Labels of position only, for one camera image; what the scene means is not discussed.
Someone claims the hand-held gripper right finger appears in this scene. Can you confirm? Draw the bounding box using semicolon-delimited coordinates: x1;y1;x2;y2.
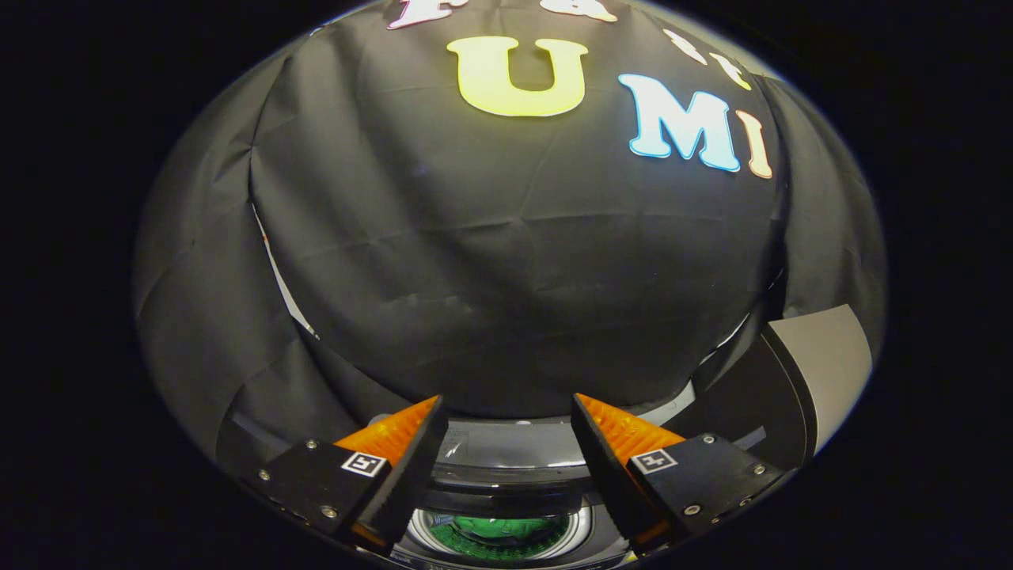
570;392;787;557

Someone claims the beige cabinet with black frame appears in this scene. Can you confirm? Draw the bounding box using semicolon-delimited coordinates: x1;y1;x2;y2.
669;304;873;473

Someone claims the dark grey washing machine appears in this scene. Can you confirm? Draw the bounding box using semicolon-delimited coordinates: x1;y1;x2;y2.
368;382;701;570

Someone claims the black backdrop cloth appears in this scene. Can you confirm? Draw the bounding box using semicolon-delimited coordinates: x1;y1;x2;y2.
133;0;889;476

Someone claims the dark glass washing machine lid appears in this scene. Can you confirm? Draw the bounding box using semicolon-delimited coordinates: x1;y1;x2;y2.
392;463;634;569

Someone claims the green polo shirt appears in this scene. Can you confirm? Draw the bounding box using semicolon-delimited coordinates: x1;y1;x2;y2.
427;515;572;561

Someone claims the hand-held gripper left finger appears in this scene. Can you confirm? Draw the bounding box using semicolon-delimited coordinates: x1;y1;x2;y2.
245;394;450;557

